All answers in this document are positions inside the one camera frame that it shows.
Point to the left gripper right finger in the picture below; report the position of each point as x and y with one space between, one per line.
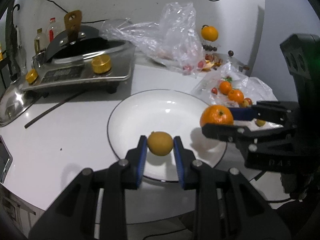
227 206

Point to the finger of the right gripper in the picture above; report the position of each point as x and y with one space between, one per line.
277 112
242 134

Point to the white round plate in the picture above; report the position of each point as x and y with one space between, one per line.
161 110

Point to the small steel saucepan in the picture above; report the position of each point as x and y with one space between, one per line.
229 57

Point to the oil bottle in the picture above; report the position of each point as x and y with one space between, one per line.
40 41

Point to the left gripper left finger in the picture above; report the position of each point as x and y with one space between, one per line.
72 215

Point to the black wok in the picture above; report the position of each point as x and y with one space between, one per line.
77 39

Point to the large orange on box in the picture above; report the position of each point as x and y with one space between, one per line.
209 33

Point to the black umbrella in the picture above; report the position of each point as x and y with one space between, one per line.
11 41

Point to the mandarin orange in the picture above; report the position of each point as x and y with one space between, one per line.
225 87
216 114
236 95

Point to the printed plastic bag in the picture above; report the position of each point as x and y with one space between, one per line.
251 87

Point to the black chopstick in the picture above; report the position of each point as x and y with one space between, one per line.
34 120

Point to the red label bottle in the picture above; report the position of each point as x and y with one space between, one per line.
54 28

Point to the steel wok lid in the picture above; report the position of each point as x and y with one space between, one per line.
14 102

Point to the yellow small fruit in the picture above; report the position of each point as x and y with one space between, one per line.
160 143
244 104
260 123

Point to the clear plastic bag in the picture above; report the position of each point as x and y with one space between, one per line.
172 41

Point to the smartphone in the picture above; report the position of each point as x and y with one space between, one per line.
5 160

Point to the cherry tomato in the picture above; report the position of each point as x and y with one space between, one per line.
249 101
214 91

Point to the induction cooker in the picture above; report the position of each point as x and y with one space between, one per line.
71 68

